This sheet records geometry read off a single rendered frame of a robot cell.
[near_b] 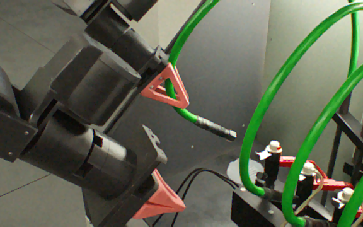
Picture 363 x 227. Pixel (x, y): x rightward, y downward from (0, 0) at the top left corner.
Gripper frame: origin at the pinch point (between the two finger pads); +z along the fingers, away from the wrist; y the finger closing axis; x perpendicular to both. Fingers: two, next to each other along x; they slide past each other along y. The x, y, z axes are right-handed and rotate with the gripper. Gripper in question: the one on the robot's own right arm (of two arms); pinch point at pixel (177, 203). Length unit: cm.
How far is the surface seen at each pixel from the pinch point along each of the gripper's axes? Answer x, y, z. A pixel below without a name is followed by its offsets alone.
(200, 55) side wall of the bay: 50, 13, 20
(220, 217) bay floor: 29, -12, 41
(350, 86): 0.7, 23.7, 8.8
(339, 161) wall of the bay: 28, 16, 57
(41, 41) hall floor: 392, -89, 82
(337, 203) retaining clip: 1.8, 11.1, 26.5
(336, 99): 0.5, 21.5, 8.4
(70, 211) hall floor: 136, -93, 77
